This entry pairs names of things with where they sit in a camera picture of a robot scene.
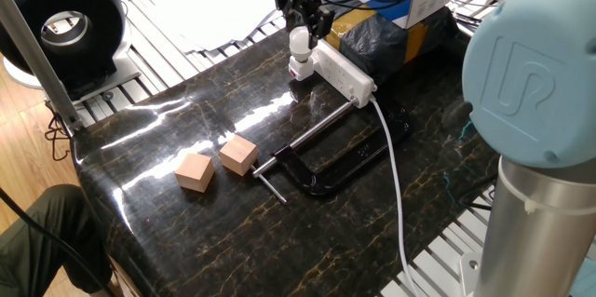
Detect white light bulb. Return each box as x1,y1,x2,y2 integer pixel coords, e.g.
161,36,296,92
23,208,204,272
288,25,315,63

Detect white bulb holder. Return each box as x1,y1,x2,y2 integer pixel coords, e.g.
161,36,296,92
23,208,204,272
287,54,316,82

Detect white power strip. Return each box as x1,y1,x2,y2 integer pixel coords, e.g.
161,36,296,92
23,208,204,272
310,35,378,110

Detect black plastic wrapped package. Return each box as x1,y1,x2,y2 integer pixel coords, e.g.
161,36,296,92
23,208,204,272
320,0,460,87

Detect white paper sheets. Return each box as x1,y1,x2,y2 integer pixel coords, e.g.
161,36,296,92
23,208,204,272
134,0,288,54

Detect wooden cube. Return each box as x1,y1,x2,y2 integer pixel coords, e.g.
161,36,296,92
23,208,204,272
174,152,216,194
218,134,260,177

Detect black C-clamp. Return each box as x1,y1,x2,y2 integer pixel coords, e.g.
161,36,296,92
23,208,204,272
251,96,412,205

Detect dark trousered person leg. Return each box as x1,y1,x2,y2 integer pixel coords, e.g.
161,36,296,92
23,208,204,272
0,183,113,297

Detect white power strip cable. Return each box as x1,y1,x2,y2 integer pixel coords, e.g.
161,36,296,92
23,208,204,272
368,95,423,297

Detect aluminium frame post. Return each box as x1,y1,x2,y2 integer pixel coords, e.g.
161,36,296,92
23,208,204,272
0,0,85,133

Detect tangled dark cable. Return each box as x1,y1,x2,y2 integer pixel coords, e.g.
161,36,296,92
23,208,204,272
44,101,72,162

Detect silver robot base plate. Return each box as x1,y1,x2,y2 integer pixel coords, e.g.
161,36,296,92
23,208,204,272
458,250,483,297

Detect thin black cable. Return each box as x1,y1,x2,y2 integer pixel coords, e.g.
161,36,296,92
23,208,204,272
0,187,117,297

